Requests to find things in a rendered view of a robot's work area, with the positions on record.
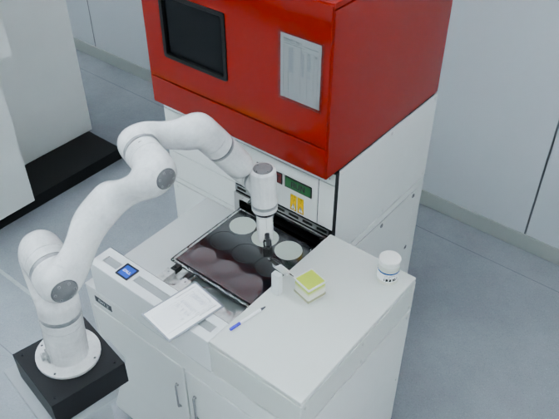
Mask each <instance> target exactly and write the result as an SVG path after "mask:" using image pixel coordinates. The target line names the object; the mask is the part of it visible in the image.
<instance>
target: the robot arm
mask: <svg viewBox="0 0 559 419"><path fill-rule="evenodd" d="M117 149H118V151H119V153H120V155H121V157H122V158H123V160H124V161H125V162H126V163H127V164H128V165H129V166H130V167H131V172H130V174H129V175H128V176H126V177H124V178H122V179H119V180H109V181H105V182H102V183H100V184H99V185H98V186H97V187H96V188H95V189H94V190H93V191H92V192H91V193H90V194H89V195H88V196H87V197H86V198H85V199H84V200H83V201H82V203H81V204H80V206H79V207H78V208H77V210H76V212H75V214H74V215H73V217H72V220H71V223H70V226H69V229H68V232H67V237H66V239H65V242H64V243H63V242H62V241H61V240H60V239H59V238H58V237H57V236H56V235H55V234H54V233H53V232H51V231H48V230H45V229H39V230H35V231H32V232H30V233H29V234H27V235H25V236H24V237H23V238H22V240H21V242H20V244H19V246H18V252H17V255H18V261H19V264H20V267H21V270H22V274H23V277H24V279H25V281H26V284H27V287H28V290H29V292H30V294H31V296H32V301H33V302H34V305H35V308H36V311H37V317H38V321H39V324H40V329H41V332H42V338H43V340H42V341H41V342H40V343H39V345H38V347H37V350H36V353H35V361H36V364H37V367H38V369H39V370H40V372H41V373H43V374H44V375H46V376H47V377H50V378H54V379H60V380H65V379H71V378H75V377H80V376H81V375H83V374H85V373H86V372H88V371H90V370H91V369H92V368H93V367H94V366H95V365H96V363H97V361H98V359H99V358H100V355H101V344H100V341H99V339H98V337H97V336H96V335H95V334H94V333H93V332H91V331H89V330H87V329H85V323H84V319H83V314H82V306H81V301H80V297H79V294H78V292H79V291H80V289H81V288H82V286H83V284H84V283H85V281H86V279H87V275H88V273H89V271H90V268H91V266H92V263H93V260H94V258H95V255H96V252H97V250H98V247H99V245H100V243H101V241H102V240H103V238H104V236H105V235H106V233H107V232H108V230H109V229H110V228H111V227H112V226H113V225H114V224H115V223H116V222H117V221H118V219H119V218H120V217H121V216H122V215H123V214H124V213H125V212H126V211H127V210H128V209H130V208H131V207H132V206H133V205H135V204H137V203H140V202H142V201H145V200H150V199H154V198H156V197H159V196H161V195H163V194H164V193H165V192H167V191H168V189H169V188H170V187H172V186H173V184H174V182H175V180H176V175H177V168H176V163H175V162H174V160H173V159H172V157H171V156H170V154H169V153H168V152H167V151H166V149H167V150H199V151H200V152H202V153H203V154H204V155H205V156H206V157H208V158H209V159H210V160H211V161H212V162H213V163H215V164H216V165H217V166H218V167H220V168H221V169H222V170H223V171H224V172H225V173H226V174H227V175H229V176H230V177H231V178H232V179H234V180H235V181H236V182H238V183H239V184H240V185H242V186H243V187H245V188H246V189H247V190H248V191H249V193H250V198H251V209H252V211H253V212H254V214H255V215H256V227H257V234H258V240H259V242H263V245H264V248H263V257H264V258H265V257H272V256H273V247H272V243H271V241H273V239H274V222H273V215H274V214H275V213H276V211H277V209H278V199H277V174H276V168H275V166H274V165H272V164H270V163H268V162H259V163H256V164H253V160H252V158H251V156H250V154H249V153H248V152H247V151H246V150H245V149H244V148H243V147H242V146H241V145H240V144H239V143H238V142H237V141H236V140H235V139H234V138H233V137H232V136H231V135H230V134H229V133H228V132H227V131H226V130H225V129H224V128H223V127H222V126H220V125H219V124H218V123H217V122H216V121H215V120H214V119H213V118H212V117H210V116H208V115H207V114H205V113H202V112H193V113H190V114H187V115H185V116H181V117H179V118H176V119H173V120H169V121H142V122H137V123H135V124H133V125H130V126H128V127H127V128H126V129H124V130H123V131H122V132H121V134H120V135H119V136H118V139H117ZM265 242H266V245H265Z"/></svg>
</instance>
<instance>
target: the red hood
mask: <svg viewBox="0 0 559 419"><path fill-rule="evenodd" d="M141 4H142V10H143V17H144V23H145V29H146V41H147V48H148V54H149V61H150V68H151V79H152V85H153V92H154V98H155V101H158V102H160V103H162V104H164V105H166V106H169V107H170V108H172V109H175V110H177V111H179V112H181V113H183V114H185V115H187V114H190V113H193V112H202V113H205V114H207V115H208V116H210V117H212V118H213V119H214V120H215V121H216V122H217V123H218V124H219V125H220V126H222V127H223V128H224V129H225V130H226V131H227V132H228V133H229V134H230V135H231V136H233V137H234V138H237V139H239V140H242V141H243V142H245V143H247V144H250V145H252V146H254V147H256V148H258V149H260V150H263V151H265V152H267V153H269V154H271V155H274V156H276V157H278V158H280V159H281V160H285V161H287V162H289V163H290V164H292V165H295V166H298V167H299V168H301V169H303V170H306V171H308V172H310V173H312V174H314V175H317V176H318V177H320V178H323V179H325V180H327V179H328V178H329V177H330V176H331V175H333V174H334V173H335V172H337V171H338V170H339V169H341V168H342V167H343V166H344V165H346V164H347V163H348V162H350V161H351V160H352V159H353V158H354V157H355V156H356V155H358V154H359V153H360V152H362V151H363V150H364V149H366V148H367V147H368V146H369V145H371V144H372V143H373V142H375V141H376V140H377V139H378V138H379V137H380V136H382V135H383V134H384V133H386V132H387V131H388V130H390V129H391V128H392V127H393V126H395V125H396V124H397V123H399V122H400V121H401V120H402V119H403V118H404V117H405V116H407V115H408V114H409V113H411V112H412V111H413V110H415V109H416V108H417V107H418V106H420V105H421V104H422V103H424V102H425V101H426V100H427V99H428V98H429V97H430V96H432V95H433V94H434V93H436V92H437V91H438V84H439V79H440V74H441V69H442V64H443V54H444V49H445V44H446V40H447V34H448V25H449V20H450V15H451V10H452V5H453V0H141Z"/></svg>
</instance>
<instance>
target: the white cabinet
mask: <svg viewBox="0 0 559 419"><path fill-rule="evenodd" d="M87 292H88V295H89V299H90V302H91V306H92V311H93V314H94V318H95V321H96V327H97V331H98V333H99V334H100V335H101V336H102V338H103V339H108V340H109V341H110V342H111V343H112V344H113V345H114V346H115V347H116V348H117V350H118V351H119V352H120V353H121V354H122V355H123V356H124V357H125V359H126V363H125V365H126V372H127V376H128V380H129V381H128V382H126V383H125V384H123V385H122V386H120V391H119V394H118V398H117V401H116V404H117V406H118V407H119V408H120V409H122V410H123V411H124V412H125V413H126V414H127V415H129V416H130V417H131V418H132V419H279V418H278V417H276V416H275V415H273V414H272V413H270V412H268V411H267V410H266V409H264V408H263V407H262V406H260V405H259V404H258V403H256V402H254V401H253V400H252V399H250V398H249V397H247V396H246V395H245V394H244V393H242V392H240V391H239V390H237V389H236V388H235V387H233V386H231V385H230V384H229V383H228V382H226V381H225V380H223V379H222V378H221V377H219V376H217V375H216V374H214V373H213V372H209V371H208V370H207V369H205V368H204V367H202V366H201V365H200V364H199V363H197V362H195V361H194V360H193V359H191V358H190V357H188V356H186V355H185V354H184V353H183V352H181V351H180V350H179V349H177V348H175V347H174V346H172V345H171V344H170V343H168V342H167V341H166V340H165V339H163V338H161V337H160V336H158V335H157V334H156V333H154V332H152V331H151V330H150V329H149V328H147V327H146V326H144V325H143V324H142V323H140V322H138V321H137V320H135V319H134V318H133V317H132V316H130V315H129V314H128V313H126V312H124V311H123V310H121V309H120V308H118V307H117V306H116V305H115V304H114V303H112V302H110V301H109V300H107V299H106V298H104V297H103V296H101V295H100V294H99V293H98V292H96V291H95V290H93V289H92V288H90V287H89V286H87ZM410 311H411V309H409V310H408V311H407V312H406V313H405V315H404V316H403V317H402V318H401V319H400V320H399V322H398V323H397V324H396V325H395V326H394V327H393V329H392V330H391V331H390V332H389V333H388V334H387V336H386V337H385V338H384V339H383V340H382V341H381V343H380V344H379V345H378V346H377V347H376V348H375V349H374V350H373V351H372V352H371V353H370V354H369V356H368V357H367V358H366V359H365V360H364V361H363V363H362V364H361V365H360V366H359V367H358V368H357V370H356V371H355V372H354V373H353V374H352V375H351V377H350V378H349V379H348V380H347V381H346V382H345V384H344V385H343V386H342V387H341V388H340V389H339V390H338V391H337V392H336V393H335V394H334V395H333V397H332V398H331V399H330V400H329V401H328V402H327V404H326V405H325V406H324V407H323V408H322V409H321V411H320V412H319V413H318V414H317V415H316V416H315V417H314V419H391V416H392V411H393V403H394V398H395V393H396V388H397V384H398V375H399V370H400V366H401V361H402V356H403V348H404V344H405V338H406V334H407V329H408V320H409V316H410Z"/></svg>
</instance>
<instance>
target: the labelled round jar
mask: <svg viewBox="0 0 559 419"><path fill-rule="evenodd" d="M400 264H401V256H400V255H399V254H398V253H397V252H395V251H392V250H386V251H383V252H382V253H381V254H380V255H379V259H378V270H377V280H378V281H379V282H380V283H381V284H383V285H387V286H390V285H394V284H396V283H397V282H398V276H399V270H400Z"/></svg>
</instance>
